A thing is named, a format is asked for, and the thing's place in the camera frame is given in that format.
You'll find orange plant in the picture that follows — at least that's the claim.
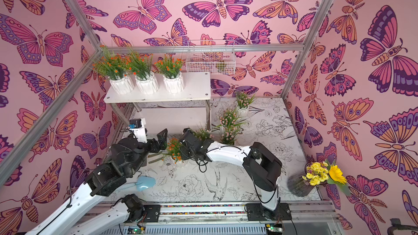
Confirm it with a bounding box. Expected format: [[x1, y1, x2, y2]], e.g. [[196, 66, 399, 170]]
[[164, 138, 184, 163], [154, 55, 185, 94], [126, 50, 159, 95], [93, 45, 135, 95]]

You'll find pink plant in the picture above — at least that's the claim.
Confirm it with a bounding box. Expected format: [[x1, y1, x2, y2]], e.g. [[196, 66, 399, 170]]
[[236, 92, 255, 117], [193, 127, 213, 141], [218, 108, 245, 135], [221, 126, 242, 145]]

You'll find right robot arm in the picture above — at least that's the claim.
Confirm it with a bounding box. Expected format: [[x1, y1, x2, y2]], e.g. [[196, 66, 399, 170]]
[[179, 128, 291, 220]]

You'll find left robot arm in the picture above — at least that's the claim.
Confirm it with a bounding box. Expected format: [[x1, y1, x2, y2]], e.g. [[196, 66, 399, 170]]
[[29, 129, 168, 235]]

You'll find white two-tier rack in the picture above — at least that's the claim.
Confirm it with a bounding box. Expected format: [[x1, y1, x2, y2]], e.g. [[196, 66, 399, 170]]
[[104, 72, 211, 134]]

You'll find yellow flower bouquet vase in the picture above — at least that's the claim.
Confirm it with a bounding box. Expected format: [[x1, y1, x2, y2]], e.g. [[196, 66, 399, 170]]
[[287, 160, 350, 197]]

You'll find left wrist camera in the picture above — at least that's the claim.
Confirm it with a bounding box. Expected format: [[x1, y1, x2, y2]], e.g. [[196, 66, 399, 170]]
[[128, 118, 148, 143]]

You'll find white wire basket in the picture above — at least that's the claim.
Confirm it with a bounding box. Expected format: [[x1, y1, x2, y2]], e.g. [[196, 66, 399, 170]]
[[185, 39, 236, 76]]

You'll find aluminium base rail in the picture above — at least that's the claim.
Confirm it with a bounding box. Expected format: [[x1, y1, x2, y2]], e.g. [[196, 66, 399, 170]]
[[65, 200, 340, 235]]

